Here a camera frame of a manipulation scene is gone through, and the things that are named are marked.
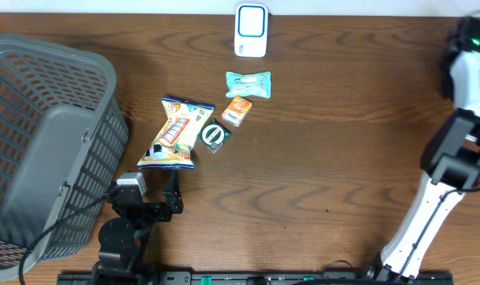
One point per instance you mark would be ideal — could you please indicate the small green box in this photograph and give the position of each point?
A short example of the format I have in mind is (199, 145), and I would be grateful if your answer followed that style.
(213, 135)

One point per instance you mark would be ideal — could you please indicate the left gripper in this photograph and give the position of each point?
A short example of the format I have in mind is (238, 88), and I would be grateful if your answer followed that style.
(173, 193)

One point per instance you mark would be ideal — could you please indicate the yellow snack bag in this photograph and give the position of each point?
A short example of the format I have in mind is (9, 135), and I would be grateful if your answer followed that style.
(171, 148)

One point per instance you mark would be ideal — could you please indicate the small orange box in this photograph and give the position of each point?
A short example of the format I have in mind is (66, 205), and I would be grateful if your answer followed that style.
(236, 112)

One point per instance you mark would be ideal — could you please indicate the teal tissue packet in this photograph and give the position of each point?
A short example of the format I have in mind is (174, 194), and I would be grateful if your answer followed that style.
(245, 85)

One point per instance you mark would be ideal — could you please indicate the white barcode scanner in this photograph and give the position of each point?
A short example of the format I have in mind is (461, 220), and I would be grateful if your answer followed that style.
(251, 30)

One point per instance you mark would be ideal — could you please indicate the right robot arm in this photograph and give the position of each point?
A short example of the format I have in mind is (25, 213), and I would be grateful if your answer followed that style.
(450, 162)

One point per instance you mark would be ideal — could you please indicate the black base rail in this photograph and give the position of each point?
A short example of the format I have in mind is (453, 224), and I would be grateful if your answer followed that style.
(207, 278)

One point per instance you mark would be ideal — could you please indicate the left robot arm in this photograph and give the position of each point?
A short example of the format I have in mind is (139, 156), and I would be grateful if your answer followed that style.
(124, 239)

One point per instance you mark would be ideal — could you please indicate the grey plastic basket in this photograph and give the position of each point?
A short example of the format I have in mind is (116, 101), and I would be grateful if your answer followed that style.
(62, 136)

